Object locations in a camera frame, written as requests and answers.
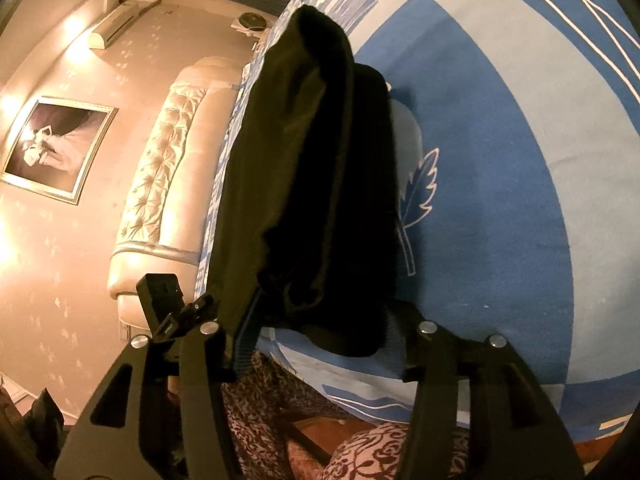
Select black pants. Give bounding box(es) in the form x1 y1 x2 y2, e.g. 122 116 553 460
205 4 401 376

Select maroon floral patterned cushion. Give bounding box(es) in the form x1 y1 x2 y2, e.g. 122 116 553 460
220 350 351 480

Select framed wall picture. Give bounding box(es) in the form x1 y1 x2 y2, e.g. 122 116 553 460
0 96 119 206

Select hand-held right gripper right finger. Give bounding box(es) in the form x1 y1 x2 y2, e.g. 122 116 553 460
382 302 586 480

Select person's right leg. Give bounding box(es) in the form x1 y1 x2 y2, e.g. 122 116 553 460
320 422 471 480

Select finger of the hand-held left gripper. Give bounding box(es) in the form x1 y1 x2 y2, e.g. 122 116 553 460
172 294 221 333

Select dark cloth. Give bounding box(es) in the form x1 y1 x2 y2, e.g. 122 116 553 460
20 387 66 461

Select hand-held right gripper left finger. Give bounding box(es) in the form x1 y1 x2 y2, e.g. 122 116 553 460
52 292 261 480

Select white air conditioner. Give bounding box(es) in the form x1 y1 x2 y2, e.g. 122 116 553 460
89 0 163 50

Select cream tufted headboard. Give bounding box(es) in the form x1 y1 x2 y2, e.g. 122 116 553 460
107 56 251 331

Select blue checkered bed sheet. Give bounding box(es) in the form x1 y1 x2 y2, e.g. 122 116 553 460
197 0 640 443

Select small white round fan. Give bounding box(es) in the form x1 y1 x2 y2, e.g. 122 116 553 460
231 11 268 36

